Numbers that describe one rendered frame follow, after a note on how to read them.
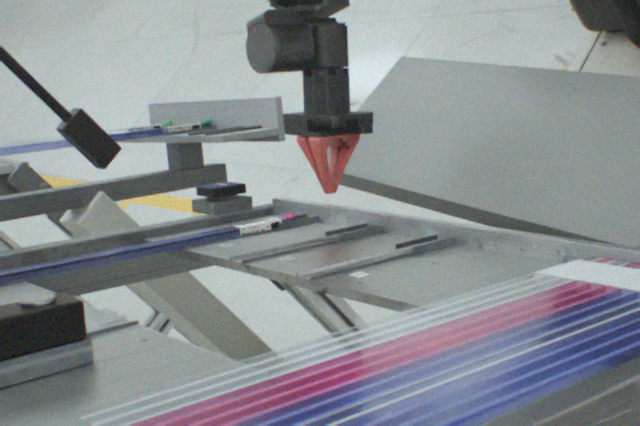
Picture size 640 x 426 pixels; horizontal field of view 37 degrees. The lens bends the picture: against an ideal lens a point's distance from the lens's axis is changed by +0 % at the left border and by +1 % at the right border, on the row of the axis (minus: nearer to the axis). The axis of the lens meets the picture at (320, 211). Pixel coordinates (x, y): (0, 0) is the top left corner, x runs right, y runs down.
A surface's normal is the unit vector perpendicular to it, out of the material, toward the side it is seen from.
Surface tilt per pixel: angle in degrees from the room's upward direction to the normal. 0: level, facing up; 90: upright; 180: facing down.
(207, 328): 90
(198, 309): 90
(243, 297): 0
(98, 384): 43
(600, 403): 90
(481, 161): 0
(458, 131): 0
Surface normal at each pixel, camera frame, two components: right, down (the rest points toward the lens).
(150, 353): -0.05, -0.98
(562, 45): -0.56, -0.63
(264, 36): -0.76, 0.14
